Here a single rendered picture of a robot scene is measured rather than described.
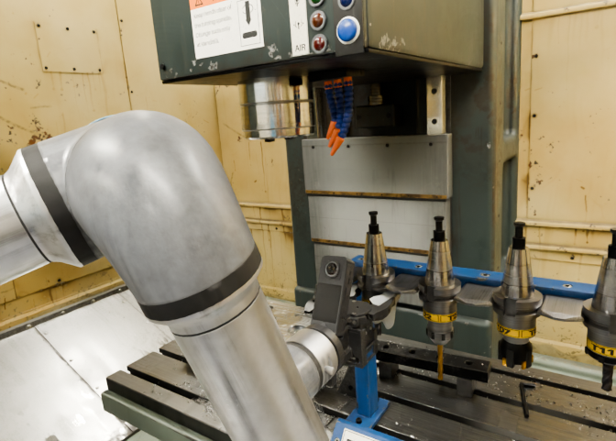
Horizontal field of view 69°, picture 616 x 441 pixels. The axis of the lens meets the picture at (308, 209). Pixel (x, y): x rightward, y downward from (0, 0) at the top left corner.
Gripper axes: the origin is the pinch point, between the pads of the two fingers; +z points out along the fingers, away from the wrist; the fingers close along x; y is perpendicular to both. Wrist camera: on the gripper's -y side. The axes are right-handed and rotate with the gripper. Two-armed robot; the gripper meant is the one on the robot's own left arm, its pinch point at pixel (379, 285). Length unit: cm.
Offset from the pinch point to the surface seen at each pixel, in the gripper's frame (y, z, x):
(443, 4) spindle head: -48, 26, 3
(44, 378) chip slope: 44, -12, -108
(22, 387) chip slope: 44, -18, -109
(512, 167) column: -6, 93, 4
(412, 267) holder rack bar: -3.0, 2.9, 5.0
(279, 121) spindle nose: -28.2, 7.3, -24.2
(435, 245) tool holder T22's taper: -9.2, -2.6, 10.8
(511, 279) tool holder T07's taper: -5.7, -3.1, 21.4
